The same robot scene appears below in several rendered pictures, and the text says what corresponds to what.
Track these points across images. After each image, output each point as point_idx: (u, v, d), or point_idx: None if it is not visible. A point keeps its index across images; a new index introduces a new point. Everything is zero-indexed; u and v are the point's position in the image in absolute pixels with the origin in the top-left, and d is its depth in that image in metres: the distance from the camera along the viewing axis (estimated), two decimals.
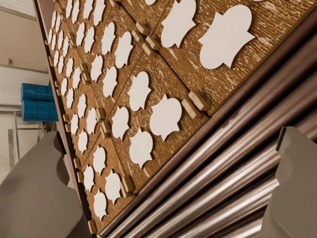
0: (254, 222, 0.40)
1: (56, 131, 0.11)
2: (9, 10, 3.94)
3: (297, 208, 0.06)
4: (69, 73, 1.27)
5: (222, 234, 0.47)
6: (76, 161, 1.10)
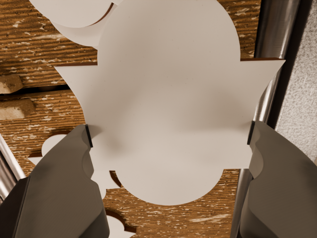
0: None
1: (85, 125, 0.11)
2: None
3: (272, 199, 0.07)
4: None
5: None
6: None
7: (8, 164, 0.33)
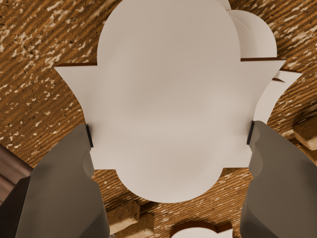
0: None
1: (86, 125, 0.11)
2: None
3: (271, 199, 0.07)
4: None
5: None
6: None
7: None
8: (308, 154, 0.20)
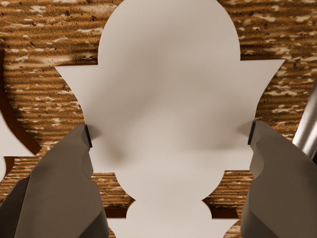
0: None
1: (85, 125, 0.11)
2: None
3: (273, 199, 0.07)
4: None
5: None
6: None
7: None
8: None
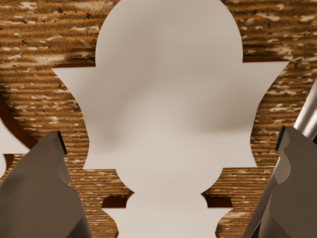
0: None
1: (57, 131, 0.11)
2: None
3: (296, 208, 0.06)
4: None
5: None
6: None
7: None
8: None
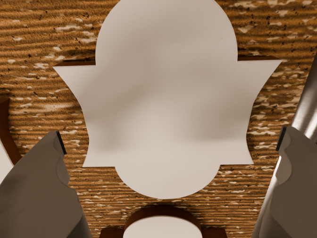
0: None
1: (56, 131, 0.11)
2: None
3: (297, 208, 0.06)
4: None
5: None
6: None
7: None
8: None
